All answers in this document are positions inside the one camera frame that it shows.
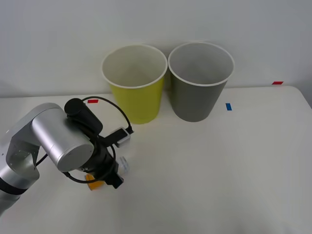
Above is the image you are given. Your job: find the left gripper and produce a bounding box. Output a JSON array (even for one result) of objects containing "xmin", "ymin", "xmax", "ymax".
[{"xmin": 81, "ymin": 138, "xmax": 125, "ymax": 190}]

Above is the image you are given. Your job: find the orange and white drink can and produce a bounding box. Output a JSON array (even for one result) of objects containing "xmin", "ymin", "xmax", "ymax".
[{"xmin": 84, "ymin": 157, "xmax": 130, "ymax": 192}]

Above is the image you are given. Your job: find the yellow-green plastic bin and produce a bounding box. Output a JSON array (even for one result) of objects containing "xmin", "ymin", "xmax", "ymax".
[{"xmin": 101, "ymin": 44, "xmax": 169, "ymax": 125}]

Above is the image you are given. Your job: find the grey plastic bin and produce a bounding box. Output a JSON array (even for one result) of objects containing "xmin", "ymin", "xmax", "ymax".
[{"xmin": 167, "ymin": 42, "xmax": 235, "ymax": 123}]

